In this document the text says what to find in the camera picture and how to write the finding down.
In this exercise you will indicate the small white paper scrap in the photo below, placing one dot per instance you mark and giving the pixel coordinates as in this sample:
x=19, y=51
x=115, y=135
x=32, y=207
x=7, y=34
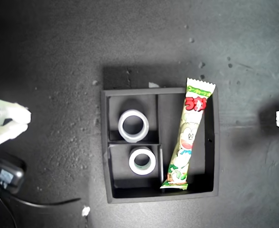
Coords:
x=152, y=85

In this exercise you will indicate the green printed snack bar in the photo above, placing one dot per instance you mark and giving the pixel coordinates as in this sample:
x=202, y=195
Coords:
x=189, y=133

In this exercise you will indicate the white tape roll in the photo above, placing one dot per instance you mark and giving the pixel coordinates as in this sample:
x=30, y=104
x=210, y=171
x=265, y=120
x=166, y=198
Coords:
x=146, y=126
x=153, y=161

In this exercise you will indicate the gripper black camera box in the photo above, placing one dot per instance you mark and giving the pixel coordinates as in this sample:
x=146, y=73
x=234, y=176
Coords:
x=11, y=175

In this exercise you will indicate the black tray with wells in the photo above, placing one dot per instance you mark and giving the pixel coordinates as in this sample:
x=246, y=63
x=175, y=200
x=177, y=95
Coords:
x=170, y=118

